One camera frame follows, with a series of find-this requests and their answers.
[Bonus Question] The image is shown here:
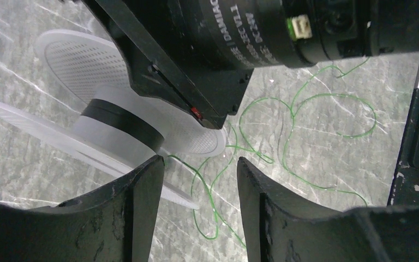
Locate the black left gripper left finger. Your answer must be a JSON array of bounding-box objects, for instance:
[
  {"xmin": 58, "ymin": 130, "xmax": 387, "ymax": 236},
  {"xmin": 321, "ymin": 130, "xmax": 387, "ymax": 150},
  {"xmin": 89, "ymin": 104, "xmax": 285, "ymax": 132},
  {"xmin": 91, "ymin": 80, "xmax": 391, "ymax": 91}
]
[{"xmin": 0, "ymin": 156, "xmax": 164, "ymax": 261}]

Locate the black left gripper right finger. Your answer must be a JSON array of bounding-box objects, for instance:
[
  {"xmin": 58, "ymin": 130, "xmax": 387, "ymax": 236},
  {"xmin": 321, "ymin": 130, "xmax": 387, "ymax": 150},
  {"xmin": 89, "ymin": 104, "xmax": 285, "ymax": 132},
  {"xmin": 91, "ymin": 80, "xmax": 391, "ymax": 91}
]
[{"xmin": 237, "ymin": 157, "xmax": 419, "ymax": 261}]

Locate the white perforated filament spool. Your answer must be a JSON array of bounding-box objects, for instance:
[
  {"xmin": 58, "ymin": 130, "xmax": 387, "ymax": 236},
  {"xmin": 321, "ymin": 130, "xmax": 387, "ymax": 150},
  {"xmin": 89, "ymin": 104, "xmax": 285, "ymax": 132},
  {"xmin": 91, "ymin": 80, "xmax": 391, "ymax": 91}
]
[{"xmin": 0, "ymin": 28, "xmax": 228, "ymax": 211}]

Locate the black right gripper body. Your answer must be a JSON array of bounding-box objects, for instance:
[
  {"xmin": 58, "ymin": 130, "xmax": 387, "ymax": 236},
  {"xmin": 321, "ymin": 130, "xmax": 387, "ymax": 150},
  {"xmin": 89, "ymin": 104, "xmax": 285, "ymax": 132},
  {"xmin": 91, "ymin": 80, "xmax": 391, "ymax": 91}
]
[{"xmin": 85, "ymin": 1, "xmax": 253, "ymax": 129}]

